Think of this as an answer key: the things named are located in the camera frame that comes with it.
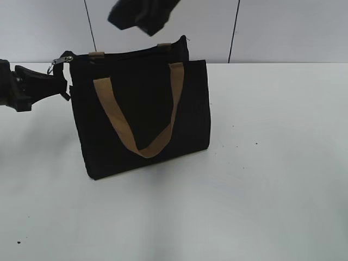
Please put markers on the black bag with tan handles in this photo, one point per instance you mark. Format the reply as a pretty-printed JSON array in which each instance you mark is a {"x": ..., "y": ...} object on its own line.
[{"x": 139, "y": 108}]

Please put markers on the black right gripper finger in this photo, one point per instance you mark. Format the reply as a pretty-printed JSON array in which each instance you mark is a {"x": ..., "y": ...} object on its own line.
[{"x": 148, "y": 15}]

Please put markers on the silver zipper pull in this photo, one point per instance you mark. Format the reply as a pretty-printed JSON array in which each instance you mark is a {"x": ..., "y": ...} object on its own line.
[{"x": 58, "y": 64}]

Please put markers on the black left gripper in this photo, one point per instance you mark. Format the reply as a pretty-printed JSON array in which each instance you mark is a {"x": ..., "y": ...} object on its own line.
[{"x": 41, "y": 86}]

